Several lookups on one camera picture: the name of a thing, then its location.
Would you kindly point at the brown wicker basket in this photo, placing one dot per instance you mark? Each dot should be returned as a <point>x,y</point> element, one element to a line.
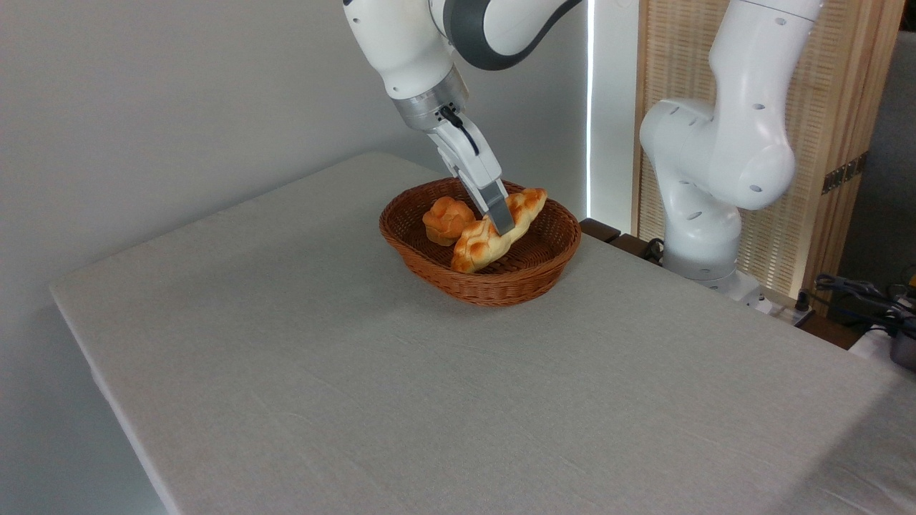
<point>501,282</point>

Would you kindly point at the long braided bread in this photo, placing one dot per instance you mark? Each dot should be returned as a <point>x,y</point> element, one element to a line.
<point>478,250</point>

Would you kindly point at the black metal hinge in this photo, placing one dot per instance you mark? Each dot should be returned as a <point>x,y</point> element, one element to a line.
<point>843,174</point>

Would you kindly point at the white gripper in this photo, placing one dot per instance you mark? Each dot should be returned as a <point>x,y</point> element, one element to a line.
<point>469,157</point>

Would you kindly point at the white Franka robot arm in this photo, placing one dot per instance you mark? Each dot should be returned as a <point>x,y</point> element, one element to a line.
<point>401,43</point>

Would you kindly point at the round orange bread roll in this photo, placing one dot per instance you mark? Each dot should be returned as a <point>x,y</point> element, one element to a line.
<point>445,220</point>

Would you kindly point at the white power strip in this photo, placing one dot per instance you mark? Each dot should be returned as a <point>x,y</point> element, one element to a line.
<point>783,311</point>

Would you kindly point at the grey tablecloth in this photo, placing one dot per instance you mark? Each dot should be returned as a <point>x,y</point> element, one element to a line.
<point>501,400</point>

